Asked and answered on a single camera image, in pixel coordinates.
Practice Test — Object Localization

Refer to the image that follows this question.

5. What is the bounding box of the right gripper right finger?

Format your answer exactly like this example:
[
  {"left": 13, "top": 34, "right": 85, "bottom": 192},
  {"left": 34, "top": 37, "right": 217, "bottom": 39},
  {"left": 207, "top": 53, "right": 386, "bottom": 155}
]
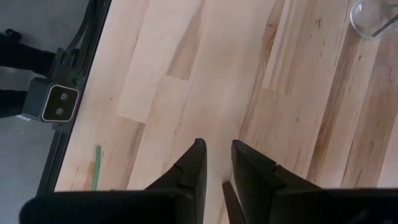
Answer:
[{"left": 231, "top": 139, "right": 398, "bottom": 224}]

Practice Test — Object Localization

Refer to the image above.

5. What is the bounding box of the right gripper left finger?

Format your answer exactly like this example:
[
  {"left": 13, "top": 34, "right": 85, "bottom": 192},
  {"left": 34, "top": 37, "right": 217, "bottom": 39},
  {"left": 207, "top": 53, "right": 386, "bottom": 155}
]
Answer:
[{"left": 20, "top": 138, "right": 208, "bottom": 224}]

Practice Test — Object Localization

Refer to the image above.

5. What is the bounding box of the dark red artificial tulip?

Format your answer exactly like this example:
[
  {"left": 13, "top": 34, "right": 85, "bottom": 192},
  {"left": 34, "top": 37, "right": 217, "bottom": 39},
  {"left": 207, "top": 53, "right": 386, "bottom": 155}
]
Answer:
[{"left": 91, "top": 145, "right": 102, "bottom": 191}]

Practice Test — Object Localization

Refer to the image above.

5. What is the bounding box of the clear glass vase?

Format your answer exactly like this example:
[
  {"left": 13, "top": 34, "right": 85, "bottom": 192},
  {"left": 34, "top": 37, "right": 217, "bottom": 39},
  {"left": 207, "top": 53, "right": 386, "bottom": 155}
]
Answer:
[{"left": 349, "top": 0, "right": 398, "bottom": 40}]

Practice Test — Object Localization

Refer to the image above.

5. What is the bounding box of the person's leg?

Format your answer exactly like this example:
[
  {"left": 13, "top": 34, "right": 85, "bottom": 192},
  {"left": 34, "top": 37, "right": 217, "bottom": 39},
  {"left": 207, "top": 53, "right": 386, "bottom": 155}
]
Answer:
[{"left": 0, "top": 29, "right": 56, "bottom": 77}]

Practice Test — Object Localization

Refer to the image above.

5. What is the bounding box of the grey camera module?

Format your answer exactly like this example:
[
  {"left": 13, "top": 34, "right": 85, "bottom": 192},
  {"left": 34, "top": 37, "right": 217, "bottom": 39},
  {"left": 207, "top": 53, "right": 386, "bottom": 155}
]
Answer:
[{"left": 21, "top": 77, "right": 80, "bottom": 124}]

